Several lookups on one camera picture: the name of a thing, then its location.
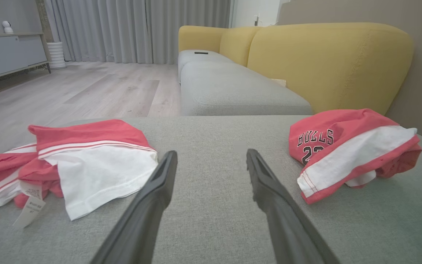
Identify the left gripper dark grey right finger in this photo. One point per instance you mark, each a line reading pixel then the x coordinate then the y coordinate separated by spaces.
pixel 277 209

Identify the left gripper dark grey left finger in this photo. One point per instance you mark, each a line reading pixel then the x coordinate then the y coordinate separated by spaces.
pixel 148 209

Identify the large grey sofa seat cushion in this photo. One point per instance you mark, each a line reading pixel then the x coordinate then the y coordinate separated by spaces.
pixel 229 91

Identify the large yellow sofa back cushion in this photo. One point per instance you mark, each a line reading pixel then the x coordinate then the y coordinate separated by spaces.
pixel 328 66

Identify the narrow yellow sofa back cushion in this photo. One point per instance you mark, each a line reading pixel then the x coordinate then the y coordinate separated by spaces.
pixel 236 44

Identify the red Bulls jersey garment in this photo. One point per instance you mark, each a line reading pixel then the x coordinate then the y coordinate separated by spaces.
pixel 343 128

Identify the white ribbed plant pot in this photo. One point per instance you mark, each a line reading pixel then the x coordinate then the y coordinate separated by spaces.
pixel 56 55

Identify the brown plant trunk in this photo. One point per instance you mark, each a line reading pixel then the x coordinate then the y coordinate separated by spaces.
pixel 43 20

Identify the grey wooden sideboard cabinet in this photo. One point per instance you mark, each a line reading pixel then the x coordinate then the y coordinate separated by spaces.
pixel 9 53

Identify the grey curtain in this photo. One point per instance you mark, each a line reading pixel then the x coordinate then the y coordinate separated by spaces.
pixel 123 29

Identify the red and white garment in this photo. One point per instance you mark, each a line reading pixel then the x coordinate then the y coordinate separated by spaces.
pixel 97 172

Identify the yellow sofa end back cushion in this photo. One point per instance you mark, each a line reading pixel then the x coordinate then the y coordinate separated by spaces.
pixel 198 36

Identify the small white camera device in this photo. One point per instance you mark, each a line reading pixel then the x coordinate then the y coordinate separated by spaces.
pixel 7 27

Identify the small grey sofa seat cushion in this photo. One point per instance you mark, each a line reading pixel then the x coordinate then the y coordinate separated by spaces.
pixel 196 60

